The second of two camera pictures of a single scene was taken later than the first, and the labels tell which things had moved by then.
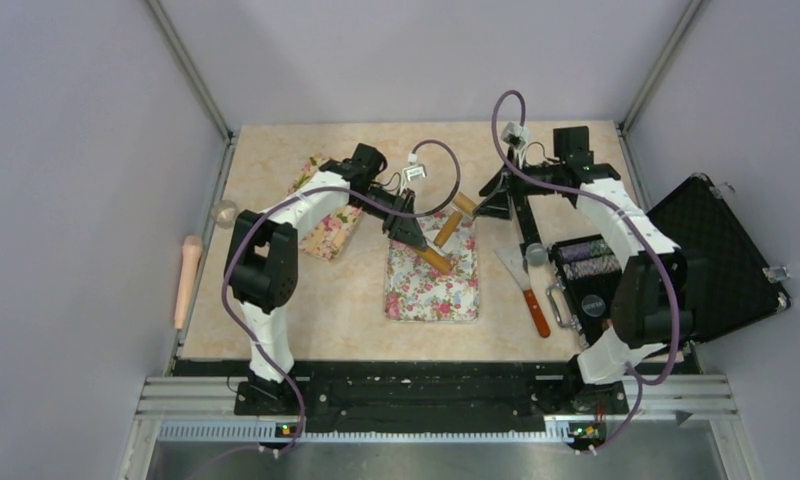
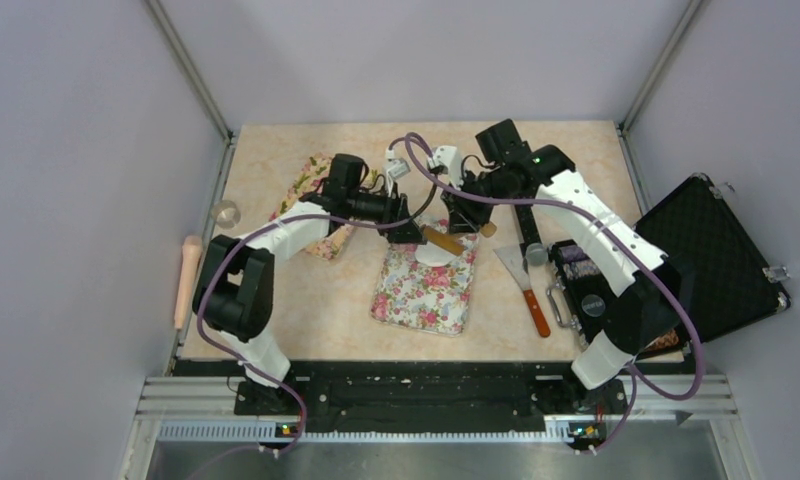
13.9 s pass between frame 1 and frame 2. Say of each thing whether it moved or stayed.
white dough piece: moved
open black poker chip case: stayed
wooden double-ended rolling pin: moved
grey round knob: stayed
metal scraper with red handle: stayed
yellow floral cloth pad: stayed
